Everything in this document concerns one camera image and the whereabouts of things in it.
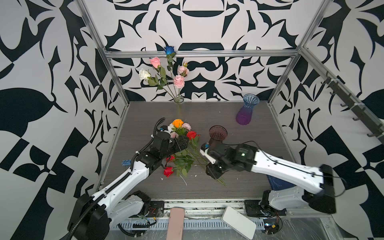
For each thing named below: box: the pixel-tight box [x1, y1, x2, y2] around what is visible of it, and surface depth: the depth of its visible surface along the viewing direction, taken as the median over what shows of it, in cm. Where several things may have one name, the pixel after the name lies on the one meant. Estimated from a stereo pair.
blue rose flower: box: [164, 46, 178, 98], surface depth 87 cm
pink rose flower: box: [149, 56, 178, 98], surface depth 84 cm
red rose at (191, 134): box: [186, 131, 198, 140], surface depth 98 cm
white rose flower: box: [139, 68, 178, 100], surface depth 78 cm
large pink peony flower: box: [173, 74, 185, 101], surface depth 88 cm
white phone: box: [221, 206, 257, 240], surface depth 69 cm
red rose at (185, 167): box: [163, 163, 193, 178], surface depth 87 cm
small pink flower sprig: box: [178, 62, 190, 77], surface depth 92 cm
